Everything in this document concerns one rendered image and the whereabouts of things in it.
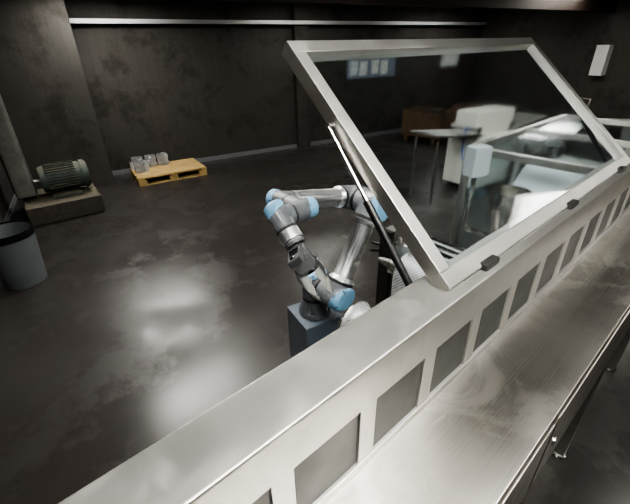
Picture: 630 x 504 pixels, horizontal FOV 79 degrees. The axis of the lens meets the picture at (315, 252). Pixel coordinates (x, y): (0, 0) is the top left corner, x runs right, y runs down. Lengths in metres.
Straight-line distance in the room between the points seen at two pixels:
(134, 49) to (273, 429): 7.53
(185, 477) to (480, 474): 0.45
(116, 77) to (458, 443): 7.50
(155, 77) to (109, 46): 0.78
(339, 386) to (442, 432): 0.30
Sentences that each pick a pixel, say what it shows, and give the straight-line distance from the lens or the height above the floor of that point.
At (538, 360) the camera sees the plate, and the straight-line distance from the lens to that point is 0.93.
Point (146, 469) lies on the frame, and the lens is 0.46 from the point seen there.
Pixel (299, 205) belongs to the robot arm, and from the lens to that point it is 1.32.
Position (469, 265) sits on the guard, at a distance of 0.72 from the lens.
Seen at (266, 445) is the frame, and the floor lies 1.65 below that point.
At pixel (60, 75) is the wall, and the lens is 7.16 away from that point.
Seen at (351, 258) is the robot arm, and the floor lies 1.23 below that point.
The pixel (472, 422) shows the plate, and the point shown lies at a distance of 0.77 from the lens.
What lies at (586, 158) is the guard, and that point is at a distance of 1.42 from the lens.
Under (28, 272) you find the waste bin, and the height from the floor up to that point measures 0.16.
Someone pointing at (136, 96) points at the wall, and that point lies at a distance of 7.81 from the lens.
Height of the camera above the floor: 2.02
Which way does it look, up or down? 29 degrees down
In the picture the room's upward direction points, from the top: 1 degrees counter-clockwise
